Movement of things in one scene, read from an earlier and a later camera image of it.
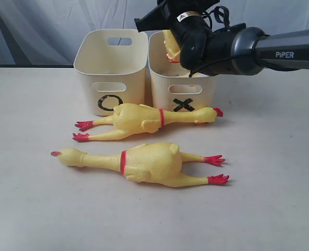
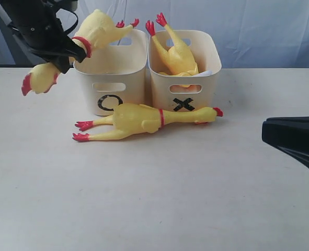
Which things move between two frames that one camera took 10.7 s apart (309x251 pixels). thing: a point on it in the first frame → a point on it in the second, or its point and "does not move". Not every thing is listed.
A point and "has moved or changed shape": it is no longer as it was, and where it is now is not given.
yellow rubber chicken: x=134 y=118 does not move
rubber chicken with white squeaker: x=173 y=51 has moved or changed shape
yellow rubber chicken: x=155 y=162 → x=98 y=31
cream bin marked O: x=114 y=62 does not move
